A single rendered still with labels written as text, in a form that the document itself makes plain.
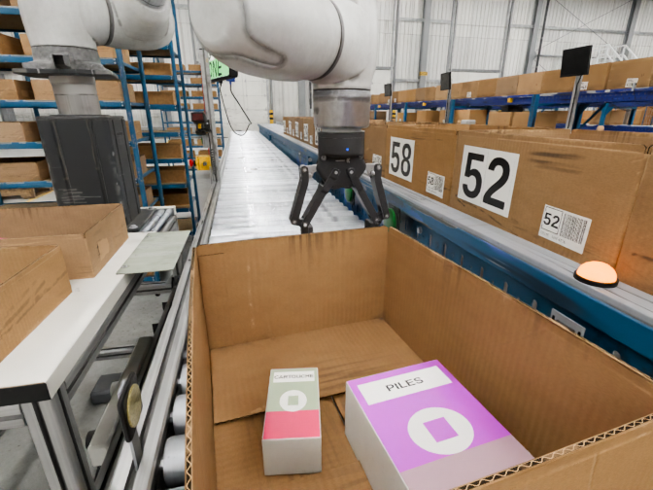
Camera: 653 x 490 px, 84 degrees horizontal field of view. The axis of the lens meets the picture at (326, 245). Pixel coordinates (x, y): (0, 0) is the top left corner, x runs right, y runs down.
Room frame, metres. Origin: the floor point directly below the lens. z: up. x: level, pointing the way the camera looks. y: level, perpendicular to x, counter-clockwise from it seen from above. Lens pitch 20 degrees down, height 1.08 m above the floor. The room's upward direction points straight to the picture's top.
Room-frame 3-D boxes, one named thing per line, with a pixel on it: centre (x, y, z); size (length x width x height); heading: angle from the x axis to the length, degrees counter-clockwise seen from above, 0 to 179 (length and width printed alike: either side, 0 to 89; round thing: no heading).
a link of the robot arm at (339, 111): (0.61, -0.02, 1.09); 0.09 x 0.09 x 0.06
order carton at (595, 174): (0.65, -0.46, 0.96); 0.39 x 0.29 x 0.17; 13
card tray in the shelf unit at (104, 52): (2.16, 1.30, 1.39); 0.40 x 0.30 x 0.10; 102
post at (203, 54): (1.95, 0.59, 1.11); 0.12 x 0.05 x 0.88; 13
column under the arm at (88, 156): (1.14, 0.71, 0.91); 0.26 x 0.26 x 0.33; 12
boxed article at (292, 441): (0.31, 0.04, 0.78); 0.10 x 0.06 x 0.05; 3
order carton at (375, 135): (1.41, -0.28, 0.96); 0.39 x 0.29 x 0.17; 13
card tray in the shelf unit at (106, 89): (2.16, 1.31, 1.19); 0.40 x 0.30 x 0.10; 103
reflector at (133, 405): (0.29, 0.20, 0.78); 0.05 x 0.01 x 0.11; 13
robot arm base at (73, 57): (1.12, 0.71, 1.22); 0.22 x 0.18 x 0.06; 24
